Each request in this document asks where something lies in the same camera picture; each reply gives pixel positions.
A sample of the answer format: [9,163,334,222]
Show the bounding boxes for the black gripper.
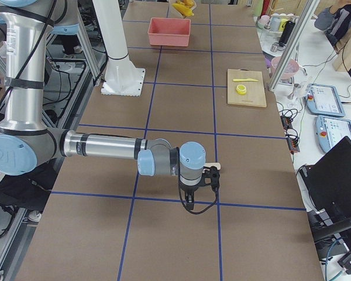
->
[178,181,202,204]

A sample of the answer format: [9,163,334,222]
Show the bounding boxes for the white brush with dark bristles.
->
[204,162,221,170]

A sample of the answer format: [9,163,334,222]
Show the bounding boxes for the yellow toy corn cob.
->
[172,4,194,16]

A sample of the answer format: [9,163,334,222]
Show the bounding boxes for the beige plastic dustpan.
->
[168,0,196,9]

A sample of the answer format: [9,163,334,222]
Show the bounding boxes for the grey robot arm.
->
[0,1,211,209]

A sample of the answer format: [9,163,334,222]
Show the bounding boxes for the pink plastic bin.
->
[147,18,191,47]

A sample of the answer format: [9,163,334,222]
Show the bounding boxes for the yellow toy lemon slices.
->
[236,84,247,95]

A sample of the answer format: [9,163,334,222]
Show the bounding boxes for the bamboo cutting board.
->
[227,69,267,108]

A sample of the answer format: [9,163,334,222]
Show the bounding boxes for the yellow plastic knife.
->
[232,78,259,83]

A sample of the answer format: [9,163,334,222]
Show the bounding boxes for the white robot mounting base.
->
[93,0,146,97]

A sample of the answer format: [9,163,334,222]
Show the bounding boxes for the black laptop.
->
[298,135,351,217]

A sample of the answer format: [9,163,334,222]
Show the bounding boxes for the lower blue teach pendant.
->
[315,115,351,153]

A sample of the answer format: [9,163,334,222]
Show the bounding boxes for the blue teach pendant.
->
[315,115,351,153]
[305,84,345,117]

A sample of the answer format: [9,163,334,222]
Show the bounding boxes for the upper blue teach pendant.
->
[305,84,345,117]

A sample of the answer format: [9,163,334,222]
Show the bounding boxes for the pink bowl on side table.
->
[271,56,300,80]

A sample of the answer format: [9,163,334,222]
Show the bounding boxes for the black bottle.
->
[278,20,295,47]

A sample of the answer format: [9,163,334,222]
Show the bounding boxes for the person in grey jacket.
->
[314,0,351,51]

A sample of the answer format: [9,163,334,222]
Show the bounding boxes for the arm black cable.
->
[177,172,220,215]

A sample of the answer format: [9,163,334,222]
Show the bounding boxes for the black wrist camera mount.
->
[200,167,220,192]

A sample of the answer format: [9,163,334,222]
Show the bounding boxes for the aluminium frame post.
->
[268,0,320,92]

